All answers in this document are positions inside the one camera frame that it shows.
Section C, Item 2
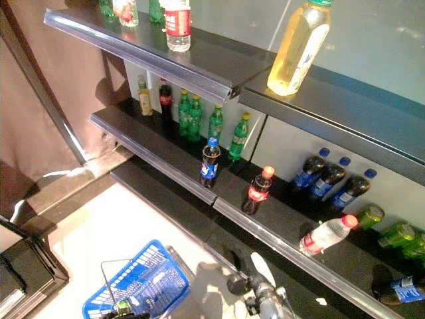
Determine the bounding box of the small yellow tea bottle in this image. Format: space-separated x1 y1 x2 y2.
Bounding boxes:
137 74 154 117

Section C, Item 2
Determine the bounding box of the clear bottle, red-white label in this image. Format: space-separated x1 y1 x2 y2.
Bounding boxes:
112 0 139 28

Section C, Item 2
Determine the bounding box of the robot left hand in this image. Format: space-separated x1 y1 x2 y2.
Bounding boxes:
103 298 151 319

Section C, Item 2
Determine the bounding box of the green soda bottle, yellow cap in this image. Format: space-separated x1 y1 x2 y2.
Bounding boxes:
178 89 192 138
207 104 224 143
188 94 203 143
227 112 251 163

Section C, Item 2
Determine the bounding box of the black base shelf board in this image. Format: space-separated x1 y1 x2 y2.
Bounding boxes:
109 156 346 319

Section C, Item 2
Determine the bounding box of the blue plastic shopping basket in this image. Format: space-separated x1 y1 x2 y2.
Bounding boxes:
82 239 195 319

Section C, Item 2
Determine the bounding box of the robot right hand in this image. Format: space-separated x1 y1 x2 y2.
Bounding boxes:
226 251 277 296

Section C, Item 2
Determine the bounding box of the cola bottle, red label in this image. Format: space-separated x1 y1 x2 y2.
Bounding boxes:
158 77 173 126

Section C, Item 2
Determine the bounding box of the cola bottle, blue label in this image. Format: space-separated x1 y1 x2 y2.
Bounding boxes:
309 156 351 200
290 147 331 193
329 168 378 211
378 275 425 306
200 136 222 189

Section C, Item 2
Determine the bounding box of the black shelf board, grey lip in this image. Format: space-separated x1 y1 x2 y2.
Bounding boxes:
43 7 276 104

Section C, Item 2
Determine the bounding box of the water bottle, red cap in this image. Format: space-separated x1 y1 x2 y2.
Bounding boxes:
299 214 359 257

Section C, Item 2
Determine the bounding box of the long black shelf board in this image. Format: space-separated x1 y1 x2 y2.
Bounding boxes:
212 162 425 319

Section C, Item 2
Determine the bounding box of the water bottle, red label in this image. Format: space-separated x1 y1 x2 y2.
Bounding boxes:
163 0 193 53

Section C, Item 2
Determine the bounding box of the cola bottle, orange-red cap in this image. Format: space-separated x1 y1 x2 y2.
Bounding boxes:
242 165 276 215

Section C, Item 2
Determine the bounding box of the black shelf board, price rail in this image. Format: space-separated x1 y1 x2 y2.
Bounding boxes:
89 96 253 206

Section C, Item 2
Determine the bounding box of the large yellow tea bottle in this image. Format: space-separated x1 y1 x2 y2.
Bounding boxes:
266 0 334 97

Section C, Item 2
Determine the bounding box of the brown curtain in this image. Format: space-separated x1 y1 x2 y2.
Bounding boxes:
0 0 129 213

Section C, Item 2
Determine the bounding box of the black cabinet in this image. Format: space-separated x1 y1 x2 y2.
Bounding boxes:
0 217 70 319

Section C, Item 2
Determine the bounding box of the black shelf board, dark edge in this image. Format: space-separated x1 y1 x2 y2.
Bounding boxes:
238 64 425 187

